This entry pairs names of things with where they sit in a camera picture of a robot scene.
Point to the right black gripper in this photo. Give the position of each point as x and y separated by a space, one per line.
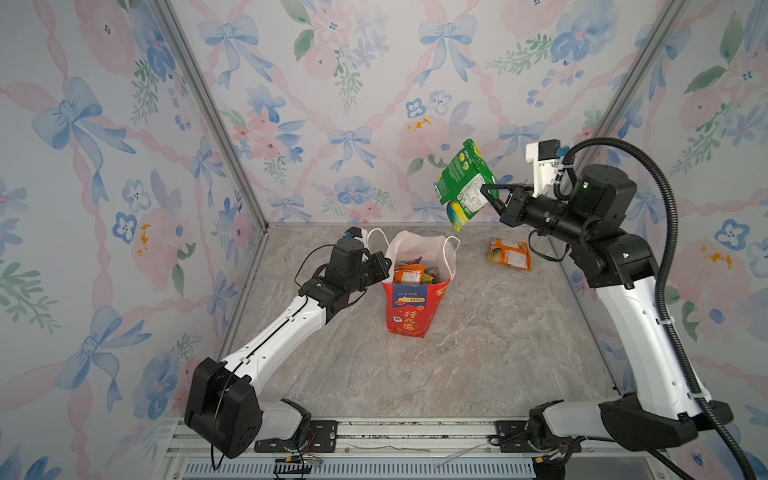
519 203

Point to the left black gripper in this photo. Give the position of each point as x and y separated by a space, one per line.
381 272

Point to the green snack pack back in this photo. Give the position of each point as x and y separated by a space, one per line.
459 185

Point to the red paper bag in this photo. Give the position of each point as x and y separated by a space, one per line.
410 309

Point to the orange snack pack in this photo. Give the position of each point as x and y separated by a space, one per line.
512 254
409 274

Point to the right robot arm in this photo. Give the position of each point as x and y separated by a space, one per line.
661 412

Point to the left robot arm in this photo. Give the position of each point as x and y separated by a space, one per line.
224 407

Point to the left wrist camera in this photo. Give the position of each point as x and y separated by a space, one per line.
354 233

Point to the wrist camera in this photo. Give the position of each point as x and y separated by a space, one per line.
545 157
354 233

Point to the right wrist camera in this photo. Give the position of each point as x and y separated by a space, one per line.
545 157

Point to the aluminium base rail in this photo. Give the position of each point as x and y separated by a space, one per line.
371 448

